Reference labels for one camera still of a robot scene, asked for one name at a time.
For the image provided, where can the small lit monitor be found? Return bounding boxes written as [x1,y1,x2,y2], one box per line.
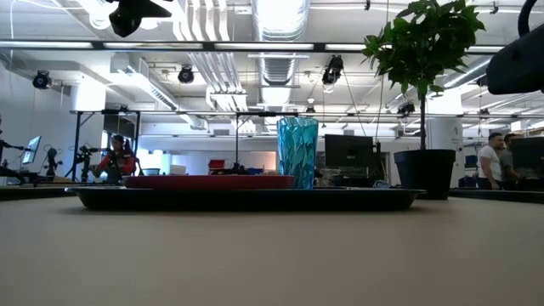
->
[21,135,43,166]

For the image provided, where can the large black monitor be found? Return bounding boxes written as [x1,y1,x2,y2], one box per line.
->
[324,133,375,169]

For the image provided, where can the red round plate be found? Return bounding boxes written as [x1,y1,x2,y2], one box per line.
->
[122,174,295,190]

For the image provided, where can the blue faceted plastic cup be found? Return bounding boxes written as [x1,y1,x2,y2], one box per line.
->
[276,116,320,190]

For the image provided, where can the dark green serving tray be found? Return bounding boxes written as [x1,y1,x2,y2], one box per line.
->
[65,185,426,213]

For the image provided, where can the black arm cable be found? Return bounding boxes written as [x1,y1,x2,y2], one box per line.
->
[517,0,539,38]

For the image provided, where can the green leafy plant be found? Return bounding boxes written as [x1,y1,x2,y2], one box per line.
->
[360,0,487,150]

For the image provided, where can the silver ventilation duct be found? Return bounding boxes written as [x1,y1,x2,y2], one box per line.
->
[250,0,311,107]

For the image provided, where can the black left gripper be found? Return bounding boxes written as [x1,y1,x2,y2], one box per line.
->
[108,0,174,38]

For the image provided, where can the black plant pot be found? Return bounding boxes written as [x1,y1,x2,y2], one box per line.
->
[393,148,456,201]

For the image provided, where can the black beam with light strips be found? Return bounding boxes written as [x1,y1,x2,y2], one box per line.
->
[0,39,544,53]

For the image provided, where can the standing person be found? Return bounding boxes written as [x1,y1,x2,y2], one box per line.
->
[499,133,524,190]
[476,132,506,190]

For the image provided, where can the seated person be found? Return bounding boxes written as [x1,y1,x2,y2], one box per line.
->
[91,133,138,184]

